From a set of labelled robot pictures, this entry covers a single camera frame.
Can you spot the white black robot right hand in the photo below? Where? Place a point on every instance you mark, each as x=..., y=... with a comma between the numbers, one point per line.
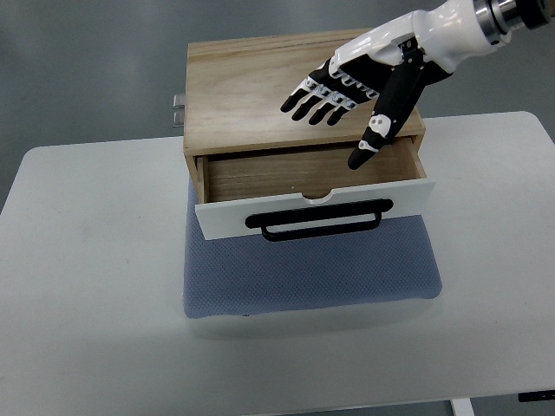
x=389, y=65

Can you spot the white drawer black handle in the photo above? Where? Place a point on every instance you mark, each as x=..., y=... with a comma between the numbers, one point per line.
x=279, y=193

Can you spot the black silver robot right arm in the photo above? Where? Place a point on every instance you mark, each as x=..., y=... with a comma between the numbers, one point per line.
x=499, y=19

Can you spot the wooden drawer cabinet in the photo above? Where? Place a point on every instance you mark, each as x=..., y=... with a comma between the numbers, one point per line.
x=235, y=89

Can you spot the blue grey mesh mat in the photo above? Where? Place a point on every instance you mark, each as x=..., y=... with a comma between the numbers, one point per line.
x=252, y=276

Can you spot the upper silver metal clamp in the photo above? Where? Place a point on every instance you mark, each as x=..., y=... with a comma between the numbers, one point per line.
x=179, y=101

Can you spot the silver metal clamp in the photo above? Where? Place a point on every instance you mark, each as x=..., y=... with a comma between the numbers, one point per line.
x=178, y=118
x=179, y=101

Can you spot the lower silver metal clamp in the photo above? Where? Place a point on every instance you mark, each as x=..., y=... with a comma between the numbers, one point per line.
x=178, y=118

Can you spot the white table leg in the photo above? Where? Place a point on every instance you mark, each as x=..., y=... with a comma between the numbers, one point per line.
x=462, y=407

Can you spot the black table control panel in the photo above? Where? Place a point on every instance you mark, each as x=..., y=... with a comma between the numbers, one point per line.
x=544, y=395

